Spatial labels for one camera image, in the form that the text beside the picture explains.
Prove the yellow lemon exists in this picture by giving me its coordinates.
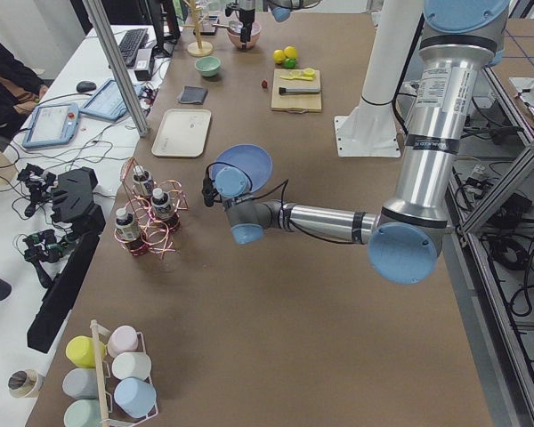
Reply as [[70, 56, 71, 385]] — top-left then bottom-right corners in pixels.
[[272, 49, 287, 64], [283, 45, 298, 60]]

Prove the black keyboard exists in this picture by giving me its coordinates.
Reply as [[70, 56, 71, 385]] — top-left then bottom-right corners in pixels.
[[118, 28, 149, 68]]

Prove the white cup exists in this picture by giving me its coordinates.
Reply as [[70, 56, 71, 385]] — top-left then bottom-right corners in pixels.
[[111, 352, 152, 381]]

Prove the pink cup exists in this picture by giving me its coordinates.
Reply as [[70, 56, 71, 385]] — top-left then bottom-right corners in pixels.
[[107, 325, 139, 358]]

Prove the seated person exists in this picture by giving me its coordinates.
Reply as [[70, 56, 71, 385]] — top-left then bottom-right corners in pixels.
[[0, 43, 49, 139]]

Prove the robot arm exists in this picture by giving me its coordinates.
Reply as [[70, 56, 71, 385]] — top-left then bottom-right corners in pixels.
[[233, 0, 320, 46], [202, 1, 509, 284]]

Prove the black tray corner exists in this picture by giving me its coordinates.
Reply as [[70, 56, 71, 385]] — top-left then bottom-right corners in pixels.
[[200, 15, 220, 36]]

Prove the mint green bowl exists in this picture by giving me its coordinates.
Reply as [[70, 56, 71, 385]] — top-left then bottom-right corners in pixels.
[[194, 56, 222, 77]]

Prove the wooden mug tree stand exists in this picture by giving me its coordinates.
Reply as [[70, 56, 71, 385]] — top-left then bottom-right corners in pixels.
[[182, 0, 214, 58]]

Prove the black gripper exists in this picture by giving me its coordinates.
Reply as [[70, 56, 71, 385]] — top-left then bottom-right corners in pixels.
[[238, 0, 255, 48], [201, 177, 223, 207]]

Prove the yellow plastic knife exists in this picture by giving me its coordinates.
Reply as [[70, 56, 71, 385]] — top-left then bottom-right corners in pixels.
[[279, 74, 314, 81]]

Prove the lemon half on board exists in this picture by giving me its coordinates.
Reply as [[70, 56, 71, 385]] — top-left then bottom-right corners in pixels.
[[303, 68, 316, 77]]

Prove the upper yellow lemon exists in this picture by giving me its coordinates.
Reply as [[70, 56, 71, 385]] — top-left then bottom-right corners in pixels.
[[283, 45, 298, 60]]

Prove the computer mouse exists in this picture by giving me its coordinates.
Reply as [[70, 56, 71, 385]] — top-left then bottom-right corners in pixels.
[[76, 81, 97, 93]]

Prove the cream rabbit tray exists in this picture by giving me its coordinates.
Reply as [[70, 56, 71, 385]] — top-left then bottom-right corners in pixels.
[[151, 109, 212, 158]]

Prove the blue plate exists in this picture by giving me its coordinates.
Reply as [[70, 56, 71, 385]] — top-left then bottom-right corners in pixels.
[[211, 144, 273, 197]]

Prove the aluminium frame post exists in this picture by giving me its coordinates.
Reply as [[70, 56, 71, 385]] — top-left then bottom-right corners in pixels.
[[83, 0, 150, 137]]

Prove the pink bowl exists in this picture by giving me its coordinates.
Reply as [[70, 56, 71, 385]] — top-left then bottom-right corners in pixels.
[[228, 20, 262, 50]]

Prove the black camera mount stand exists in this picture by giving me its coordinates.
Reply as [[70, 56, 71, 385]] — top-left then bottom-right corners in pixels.
[[24, 166, 106, 353]]

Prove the upper dark drink bottle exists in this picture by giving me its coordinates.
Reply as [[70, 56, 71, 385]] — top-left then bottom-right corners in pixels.
[[133, 165, 154, 197]]

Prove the grey folded cloth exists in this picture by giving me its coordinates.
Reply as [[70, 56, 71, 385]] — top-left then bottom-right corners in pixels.
[[177, 85, 208, 105]]

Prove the blue cup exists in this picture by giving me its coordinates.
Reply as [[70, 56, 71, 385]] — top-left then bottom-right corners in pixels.
[[114, 377, 157, 418]]

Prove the teach pendant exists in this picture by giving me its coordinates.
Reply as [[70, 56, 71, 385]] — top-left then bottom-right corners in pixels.
[[79, 79, 128, 121], [22, 102, 79, 149]]

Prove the grey cup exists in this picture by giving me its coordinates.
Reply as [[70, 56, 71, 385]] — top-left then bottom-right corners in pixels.
[[62, 368, 98, 399]]

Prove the white wire cup rack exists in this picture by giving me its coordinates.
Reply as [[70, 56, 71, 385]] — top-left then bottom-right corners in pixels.
[[90, 319, 159, 426]]

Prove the near teach pendant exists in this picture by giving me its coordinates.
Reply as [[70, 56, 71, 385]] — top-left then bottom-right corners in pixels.
[[22, 102, 79, 149]]

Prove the copper wire bottle rack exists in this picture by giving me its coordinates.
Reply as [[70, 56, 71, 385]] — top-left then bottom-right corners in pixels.
[[113, 157, 188, 257]]

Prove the far teach pendant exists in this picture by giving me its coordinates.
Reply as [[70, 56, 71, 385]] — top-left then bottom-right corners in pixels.
[[79, 79, 128, 121]]

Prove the steel muddler black tip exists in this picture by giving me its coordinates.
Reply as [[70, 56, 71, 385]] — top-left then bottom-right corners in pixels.
[[278, 87, 321, 96]]

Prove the green lime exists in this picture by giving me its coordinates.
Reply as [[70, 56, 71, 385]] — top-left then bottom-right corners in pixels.
[[283, 58, 296, 69]]

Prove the steel ice scoop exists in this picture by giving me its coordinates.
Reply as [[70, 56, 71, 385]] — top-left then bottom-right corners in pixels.
[[213, 20, 242, 34]]

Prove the lower yellow lemon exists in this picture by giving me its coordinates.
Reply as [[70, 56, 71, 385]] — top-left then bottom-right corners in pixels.
[[272, 49, 287, 64]]

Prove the wooden cutting board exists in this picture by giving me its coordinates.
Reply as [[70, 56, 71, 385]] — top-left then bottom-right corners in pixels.
[[271, 68, 322, 113]]

